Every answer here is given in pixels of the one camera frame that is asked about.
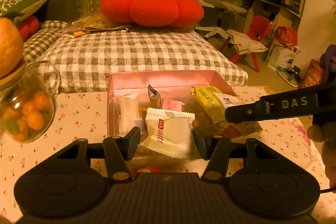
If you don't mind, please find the red tomato plush cushion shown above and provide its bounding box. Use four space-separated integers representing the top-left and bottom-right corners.
101 0 204 28

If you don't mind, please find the pink silver cardboard box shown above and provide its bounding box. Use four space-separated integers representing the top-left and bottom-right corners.
107 71 262 143

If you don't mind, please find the orange printed bag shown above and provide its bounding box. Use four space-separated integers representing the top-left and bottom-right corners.
298 59 323 89

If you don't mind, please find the orange biscuit packet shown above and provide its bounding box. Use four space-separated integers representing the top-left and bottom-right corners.
131 165 162 177

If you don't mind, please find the white red shopping bag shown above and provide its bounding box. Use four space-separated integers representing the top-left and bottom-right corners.
266 26 301 71

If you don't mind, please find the silver blue foil packet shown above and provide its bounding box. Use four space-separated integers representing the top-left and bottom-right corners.
147 84 162 109

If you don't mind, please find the grey checkered pillow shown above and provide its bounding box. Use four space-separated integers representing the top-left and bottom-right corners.
23 20 248 93

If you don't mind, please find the green snowflake cushion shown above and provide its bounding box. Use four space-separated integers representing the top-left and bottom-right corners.
1 0 48 27

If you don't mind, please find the yellow snack packet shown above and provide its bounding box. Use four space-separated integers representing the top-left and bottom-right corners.
191 86 245 124

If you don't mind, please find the clear white rice cracker packet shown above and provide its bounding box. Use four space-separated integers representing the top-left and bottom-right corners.
118 92 144 137

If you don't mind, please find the person right hand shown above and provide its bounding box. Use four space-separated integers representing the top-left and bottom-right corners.
307 44 335 192

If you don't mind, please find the white cream snack packet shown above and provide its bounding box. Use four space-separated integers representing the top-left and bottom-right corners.
140 107 200 159

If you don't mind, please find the red plastic child chair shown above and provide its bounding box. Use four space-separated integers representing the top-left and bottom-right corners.
219 15 272 73

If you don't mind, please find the pink snack packet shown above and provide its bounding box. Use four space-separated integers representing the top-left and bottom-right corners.
162 98 183 111

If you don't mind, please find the glass jar with kumquats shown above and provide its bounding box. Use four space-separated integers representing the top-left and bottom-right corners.
1 60 60 143

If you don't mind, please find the small red plush cushion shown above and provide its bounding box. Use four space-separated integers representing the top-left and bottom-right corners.
19 15 39 42

